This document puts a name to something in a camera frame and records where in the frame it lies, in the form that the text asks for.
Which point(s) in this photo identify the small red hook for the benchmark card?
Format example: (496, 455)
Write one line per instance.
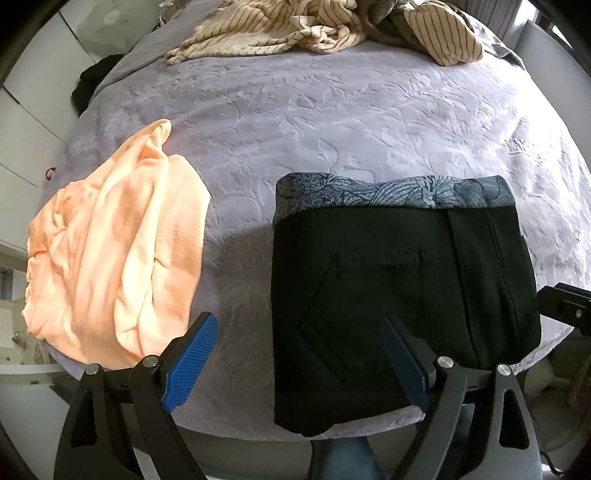
(50, 173)

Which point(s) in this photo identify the striped beige cloth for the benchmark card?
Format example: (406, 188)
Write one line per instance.
(240, 27)

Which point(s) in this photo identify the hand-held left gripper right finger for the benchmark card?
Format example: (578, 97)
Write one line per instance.
(406, 364)

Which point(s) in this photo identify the person's jeans leg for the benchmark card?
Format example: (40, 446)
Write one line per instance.
(341, 461)

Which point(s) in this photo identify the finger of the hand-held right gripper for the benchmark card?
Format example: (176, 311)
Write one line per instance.
(565, 307)

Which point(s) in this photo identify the black pants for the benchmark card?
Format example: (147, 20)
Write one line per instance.
(369, 277)

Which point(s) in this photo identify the white wardrobe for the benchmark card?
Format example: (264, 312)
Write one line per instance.
(27, 129)

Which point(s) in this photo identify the peach cloth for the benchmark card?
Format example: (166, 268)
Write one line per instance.
(115, 254)

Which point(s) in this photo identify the striped beige pillow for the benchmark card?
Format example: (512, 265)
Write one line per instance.
(443, 32)

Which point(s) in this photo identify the lavender embossed blanket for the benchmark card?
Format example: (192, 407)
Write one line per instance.
(300, 124)

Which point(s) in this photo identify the black cloth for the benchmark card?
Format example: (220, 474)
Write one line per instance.
(94, 81)

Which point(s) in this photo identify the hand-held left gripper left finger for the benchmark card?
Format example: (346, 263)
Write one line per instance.
(194, 360)

